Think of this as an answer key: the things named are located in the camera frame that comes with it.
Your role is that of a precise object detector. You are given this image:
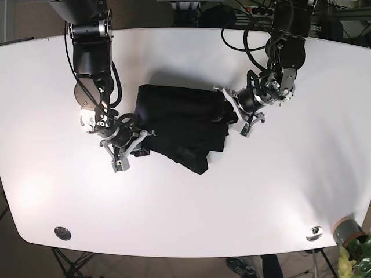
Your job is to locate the plain black T-shirt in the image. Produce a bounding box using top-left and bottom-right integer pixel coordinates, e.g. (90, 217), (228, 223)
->
(135, 84), (238, 175)

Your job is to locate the left silver table grommet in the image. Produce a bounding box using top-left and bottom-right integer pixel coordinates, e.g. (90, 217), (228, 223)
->
(54, 226), (71, 241)

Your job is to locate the grey plant pot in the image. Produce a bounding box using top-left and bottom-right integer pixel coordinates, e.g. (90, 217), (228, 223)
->
(332, 217), (368, 247)

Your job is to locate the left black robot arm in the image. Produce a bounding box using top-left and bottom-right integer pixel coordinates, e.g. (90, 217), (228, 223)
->
(214, 1), (317, 137)

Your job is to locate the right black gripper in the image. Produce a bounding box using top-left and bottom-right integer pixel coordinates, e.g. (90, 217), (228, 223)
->
(99, 125), (155, 173)

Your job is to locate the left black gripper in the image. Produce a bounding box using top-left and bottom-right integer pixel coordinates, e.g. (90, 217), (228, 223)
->
(213, 75), (295, 137)

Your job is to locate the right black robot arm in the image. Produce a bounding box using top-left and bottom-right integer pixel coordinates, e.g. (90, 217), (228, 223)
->
(49, 1), (154, 172)

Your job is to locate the green potted plant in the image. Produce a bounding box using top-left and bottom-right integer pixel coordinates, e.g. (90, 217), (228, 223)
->
(337, 235), (370, 278)

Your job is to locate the silver table grommet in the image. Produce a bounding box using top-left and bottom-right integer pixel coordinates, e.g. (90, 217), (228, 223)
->
(306, 226), (323, 242)
(54, 226), (71, 241)

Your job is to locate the right silver table grommet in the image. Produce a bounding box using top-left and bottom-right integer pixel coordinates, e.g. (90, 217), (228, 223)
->
(306, 226), (323, 242)

